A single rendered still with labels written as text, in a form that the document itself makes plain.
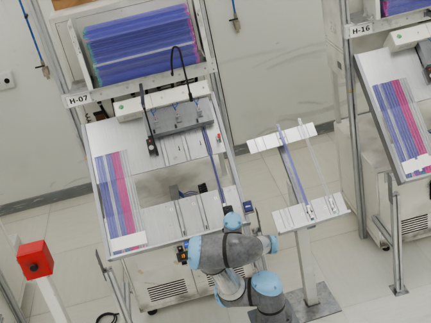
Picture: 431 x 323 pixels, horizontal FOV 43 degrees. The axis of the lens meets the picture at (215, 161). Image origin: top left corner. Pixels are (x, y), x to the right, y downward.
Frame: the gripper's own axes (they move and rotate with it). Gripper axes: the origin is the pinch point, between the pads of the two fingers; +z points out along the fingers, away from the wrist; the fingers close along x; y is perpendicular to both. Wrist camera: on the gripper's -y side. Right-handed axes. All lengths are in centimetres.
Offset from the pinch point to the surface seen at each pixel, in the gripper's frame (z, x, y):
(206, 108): -3, 4, -63
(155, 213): 2.4, -33.1, -18.7
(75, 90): -14, -56, -85
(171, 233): 2.4, -27.9, -7.0
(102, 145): 2, -52, -60
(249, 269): 63, 7, 12
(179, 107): -4, -9, -67
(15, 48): 91, -113, -187
